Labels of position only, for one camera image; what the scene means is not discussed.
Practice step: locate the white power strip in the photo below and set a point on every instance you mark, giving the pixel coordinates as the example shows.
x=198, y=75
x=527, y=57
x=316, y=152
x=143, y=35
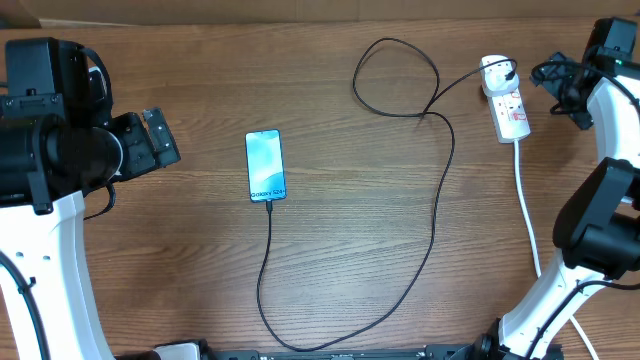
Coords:
x=509, y=117

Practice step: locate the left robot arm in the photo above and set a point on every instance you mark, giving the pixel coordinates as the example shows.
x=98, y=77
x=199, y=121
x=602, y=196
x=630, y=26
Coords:
x=60, y=142

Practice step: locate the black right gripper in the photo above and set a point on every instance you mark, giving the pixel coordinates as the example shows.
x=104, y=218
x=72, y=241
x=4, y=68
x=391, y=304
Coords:
x=550, y=79

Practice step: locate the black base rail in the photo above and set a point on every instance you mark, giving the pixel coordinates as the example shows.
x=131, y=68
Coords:
x=199, y=349

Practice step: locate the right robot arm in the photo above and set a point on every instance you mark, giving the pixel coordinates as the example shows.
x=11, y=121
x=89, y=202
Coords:
x=595, y=245

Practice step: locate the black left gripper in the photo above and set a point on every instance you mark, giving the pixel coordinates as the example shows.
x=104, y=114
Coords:
x=148, y=154

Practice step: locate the Galaxy S24 smartphone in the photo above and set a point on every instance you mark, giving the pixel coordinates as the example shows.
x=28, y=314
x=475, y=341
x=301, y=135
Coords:
x=265, y=165

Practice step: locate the white charger plug adapter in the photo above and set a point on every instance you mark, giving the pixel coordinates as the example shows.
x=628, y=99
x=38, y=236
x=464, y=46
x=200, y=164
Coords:
x=498, y=74

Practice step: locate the brown cardboard backdrop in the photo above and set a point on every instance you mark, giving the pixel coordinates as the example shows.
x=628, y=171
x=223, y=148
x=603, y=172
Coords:
x=36, y=13

